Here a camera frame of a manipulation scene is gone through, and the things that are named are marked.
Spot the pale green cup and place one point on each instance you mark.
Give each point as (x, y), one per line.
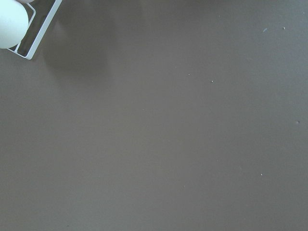
(13, 23)

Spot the white cup rack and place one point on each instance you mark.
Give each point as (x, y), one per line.
(40, 15)

